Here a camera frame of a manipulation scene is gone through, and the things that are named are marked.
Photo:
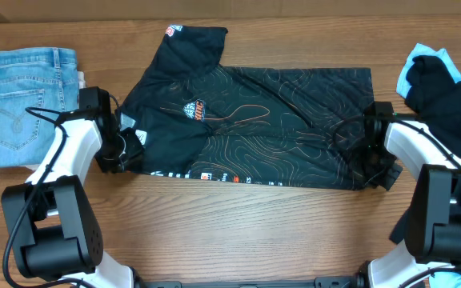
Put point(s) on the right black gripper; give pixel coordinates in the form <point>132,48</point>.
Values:
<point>388,181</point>

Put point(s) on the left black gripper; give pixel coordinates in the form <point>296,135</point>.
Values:
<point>134,153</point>

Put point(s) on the black orange patterned jersey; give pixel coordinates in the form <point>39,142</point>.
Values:
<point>288,127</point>

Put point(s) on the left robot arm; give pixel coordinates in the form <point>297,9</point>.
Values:
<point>53,232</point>

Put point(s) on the plain black garment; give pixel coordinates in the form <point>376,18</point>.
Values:
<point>436,101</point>

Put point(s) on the folded blue denim jeans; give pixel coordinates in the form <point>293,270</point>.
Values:
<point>40,58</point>

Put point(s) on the light blue shirt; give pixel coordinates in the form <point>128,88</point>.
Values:
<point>441,279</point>

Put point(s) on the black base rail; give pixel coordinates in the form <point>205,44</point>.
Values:
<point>318,282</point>

